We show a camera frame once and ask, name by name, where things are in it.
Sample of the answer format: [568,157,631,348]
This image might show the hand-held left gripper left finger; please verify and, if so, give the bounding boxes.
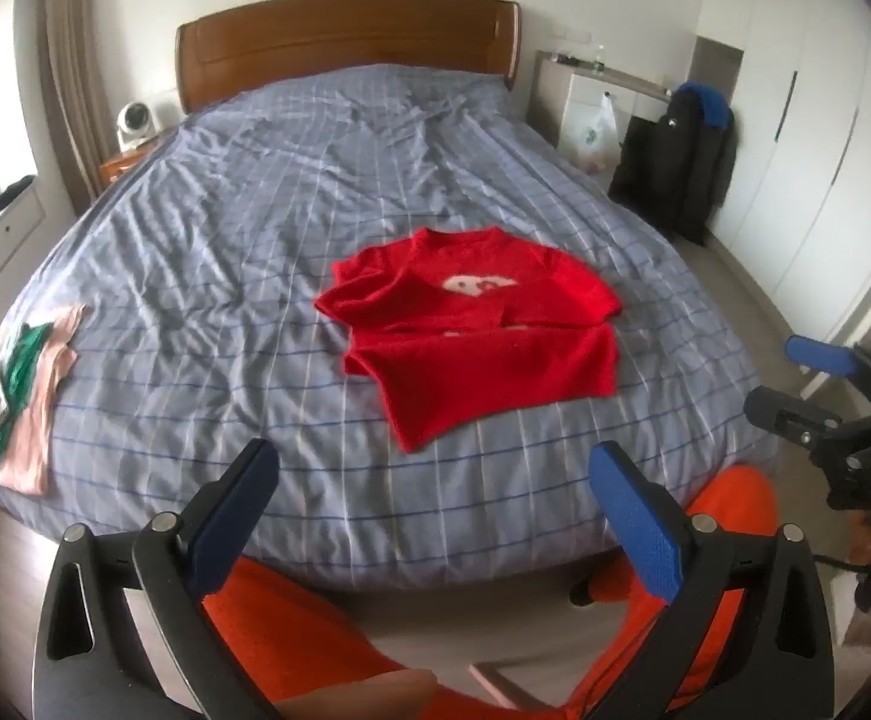
[32,439,281,720]

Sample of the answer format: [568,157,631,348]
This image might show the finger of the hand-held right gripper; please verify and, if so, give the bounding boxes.
[785,336,871,407]
[744,385,852,460]

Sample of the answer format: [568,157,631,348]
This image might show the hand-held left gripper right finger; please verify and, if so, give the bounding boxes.
[589,441,836,720]

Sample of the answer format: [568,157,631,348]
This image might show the red sweater with white print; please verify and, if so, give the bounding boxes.
[314,226,624,455]

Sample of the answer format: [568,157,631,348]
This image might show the folded pink and green clothes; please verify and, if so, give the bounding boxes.
[0,305,90,497]

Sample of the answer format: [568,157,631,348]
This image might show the dark clothes pile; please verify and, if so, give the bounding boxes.
[0,174,38,232]

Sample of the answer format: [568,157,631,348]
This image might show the person's orange pants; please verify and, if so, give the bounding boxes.
[199,465,782,720]

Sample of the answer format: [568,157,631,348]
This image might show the white wardrobe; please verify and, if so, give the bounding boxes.
[694,0,871,365]

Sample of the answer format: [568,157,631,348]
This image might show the black jacket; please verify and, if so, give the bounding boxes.
[606,86,738,245]

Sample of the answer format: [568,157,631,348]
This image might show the green garment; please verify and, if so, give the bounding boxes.
[0,322,56,464]

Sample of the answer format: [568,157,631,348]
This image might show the bed with grey checked sheet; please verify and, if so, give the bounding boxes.
[0,64,782,578]

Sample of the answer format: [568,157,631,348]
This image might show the blue garment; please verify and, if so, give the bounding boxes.
[679,81,734,133]

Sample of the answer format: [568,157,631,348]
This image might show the white plastic bag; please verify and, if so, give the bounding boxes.
[561,92,620,175]

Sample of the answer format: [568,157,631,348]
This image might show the white window cabinet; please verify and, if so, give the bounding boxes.
[0,184,51,320]

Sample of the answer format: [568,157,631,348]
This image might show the white bedside desk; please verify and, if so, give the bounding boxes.
[529,50,678,166]

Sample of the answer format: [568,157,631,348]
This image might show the wooden nightstand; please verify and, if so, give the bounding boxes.
[98,135,176,185]

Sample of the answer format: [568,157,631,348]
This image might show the beige curtain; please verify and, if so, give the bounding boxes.
[38,0,120,203]

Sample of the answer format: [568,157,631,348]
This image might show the wooden headboard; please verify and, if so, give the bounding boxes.
[175,0,522,117]

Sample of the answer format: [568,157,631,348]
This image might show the white security camera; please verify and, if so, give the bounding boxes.
[115,101,158,152]

